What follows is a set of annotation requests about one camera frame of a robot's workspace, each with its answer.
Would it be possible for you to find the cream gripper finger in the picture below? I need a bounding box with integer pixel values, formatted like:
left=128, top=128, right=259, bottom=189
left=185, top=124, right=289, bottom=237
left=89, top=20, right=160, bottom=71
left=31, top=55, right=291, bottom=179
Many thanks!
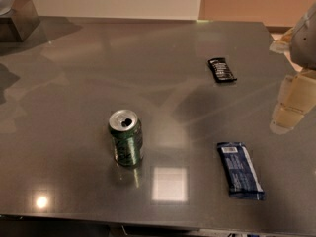
left=269, top=28, right=293, bottom=54
left=270, top=69, right=316, bottom=134

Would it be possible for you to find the blue rxbar wrapper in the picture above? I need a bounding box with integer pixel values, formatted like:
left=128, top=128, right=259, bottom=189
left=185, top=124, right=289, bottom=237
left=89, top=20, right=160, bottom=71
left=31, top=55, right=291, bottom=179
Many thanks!
left=216, top=142, right=265, bottom=200

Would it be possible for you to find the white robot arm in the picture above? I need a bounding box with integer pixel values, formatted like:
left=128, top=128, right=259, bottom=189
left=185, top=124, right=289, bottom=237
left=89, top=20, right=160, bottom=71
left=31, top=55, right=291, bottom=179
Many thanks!
left=270, top=3, right=316, bottom=134

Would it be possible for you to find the black snack bar wrapper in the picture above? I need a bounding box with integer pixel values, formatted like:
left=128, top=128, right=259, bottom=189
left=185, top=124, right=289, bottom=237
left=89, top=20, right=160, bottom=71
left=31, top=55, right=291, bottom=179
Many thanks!
left=207, top=57, right=237, bottom=83

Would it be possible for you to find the green soda can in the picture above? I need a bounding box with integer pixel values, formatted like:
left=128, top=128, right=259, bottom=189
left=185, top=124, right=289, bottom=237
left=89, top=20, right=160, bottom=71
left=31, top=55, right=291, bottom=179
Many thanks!
left=108, top=110, right=143, bottom=167

